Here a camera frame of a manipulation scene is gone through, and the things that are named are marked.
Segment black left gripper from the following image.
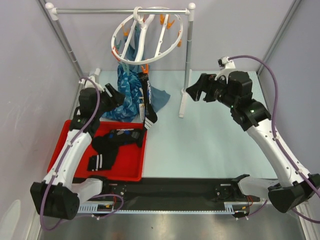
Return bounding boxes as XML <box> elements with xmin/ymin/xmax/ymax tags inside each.
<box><xmin>93</xmin><ymin>83</ymin><xmax>125</xmax><ymax>118</ymax></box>

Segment black blue sunrise sock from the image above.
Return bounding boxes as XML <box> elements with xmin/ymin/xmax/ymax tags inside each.
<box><xmin>138</xmin><ymin>72</ymin><xmax>158</xmax><ymax>131</ymax></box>

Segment orange clothes peg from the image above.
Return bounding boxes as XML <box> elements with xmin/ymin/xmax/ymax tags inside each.
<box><xmin>140</xmin><ymin>64</ymin><xmax>149</xmax><ymax>74</ymax></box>

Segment white round clip hanger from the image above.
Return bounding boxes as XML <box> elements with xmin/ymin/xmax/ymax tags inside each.
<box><xmin>110</xmin><ymin>6</ymin><xmax>187</xmax><ymax>66</ymax></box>

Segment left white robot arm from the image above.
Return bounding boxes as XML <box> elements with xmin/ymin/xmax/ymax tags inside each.
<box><xmin>30</xmin><ymin>83</ymin><xmax>125</xmax><ymax>220</ymax></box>

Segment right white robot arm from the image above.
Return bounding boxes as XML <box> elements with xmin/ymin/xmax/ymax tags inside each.
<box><xmin>186</xmin><ymin>71</ymin><xmax>320</xmax><ymax>213</ymax></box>

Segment blue shark-print shorts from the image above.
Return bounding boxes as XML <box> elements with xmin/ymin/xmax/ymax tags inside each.
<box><xmin>102</xmin><ymin>65</ymin><xmax>143</xmax><ymax>123</ymax></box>

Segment teal t-shirt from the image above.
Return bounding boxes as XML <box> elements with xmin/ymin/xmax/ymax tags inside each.
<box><xmin>125</xmin><ymin>23</ymin><xmax>171</xmax><ymax>113</ymax></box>

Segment black white-striped sock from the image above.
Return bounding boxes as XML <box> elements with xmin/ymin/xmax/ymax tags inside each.
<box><xmin>87</xmin><ymin>134</ymin><xmax>119</xmax><ymax>172</ymax></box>

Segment red plastic tray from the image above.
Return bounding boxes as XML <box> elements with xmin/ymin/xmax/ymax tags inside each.
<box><xmin>47</xmin><ymin>120</ymin><xmax>147</xmax><ymax>182</ymax></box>

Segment white metal clothes rack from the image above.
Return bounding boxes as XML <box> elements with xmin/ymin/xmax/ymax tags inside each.
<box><xmin>44</xmin><ymin>2</ymin><xmax>196</xmax><ymax>118</ymax></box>

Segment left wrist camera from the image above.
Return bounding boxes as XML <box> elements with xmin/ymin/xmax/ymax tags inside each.
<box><xmin>78</xmin><ymin>76</ymin><xmax>104</xmax><ymax>92</ymax></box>

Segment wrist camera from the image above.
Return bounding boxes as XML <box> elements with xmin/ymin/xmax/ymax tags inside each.
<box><xmin>78</xmin><ymin>76</ymin><xmax>104</xmax><ymax>92</ymax></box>
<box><xmin>217</xmin><ymin>56</ymin><xmax>236</xmax><ymax>77</ymax></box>

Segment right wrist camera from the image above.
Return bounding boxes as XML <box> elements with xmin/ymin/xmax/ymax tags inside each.
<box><xmin>217</xmin><ymin>56</ymin><xmax>236</xmax><ymax>77</ymax></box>

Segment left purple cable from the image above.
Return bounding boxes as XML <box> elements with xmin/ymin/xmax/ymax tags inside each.
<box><xmin>39</xmin><ymin>76</ymin><xmax>125</xmax><ymax>231</ymax></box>

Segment purple cable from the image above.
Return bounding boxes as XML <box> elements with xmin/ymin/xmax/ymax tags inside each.
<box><xmin>39</xmin><ymin>76</ymin><xmax>125</xmax><ymax>231</ymax></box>
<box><xmin>228</xmin><ymin>54</ymin><xmax>320</xmax><ymax>223</ymax></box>

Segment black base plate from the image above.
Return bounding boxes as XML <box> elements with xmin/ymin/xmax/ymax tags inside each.
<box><xmin>49</xmin><ymin>176</ymin><xmax>292</xmax><ymax>212</ymax></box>

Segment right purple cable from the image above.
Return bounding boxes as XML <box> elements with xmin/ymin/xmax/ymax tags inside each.
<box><xmin>228</xmin><ymin>54</ymin><xmax>320</xmax><ymax>223</ymax></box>

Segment aluminium frame rail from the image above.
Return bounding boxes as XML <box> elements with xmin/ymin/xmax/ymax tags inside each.
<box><xmin>34</xmin><ymin>182</ymin><xmax>310</xmax><ymax>213</ymax></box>

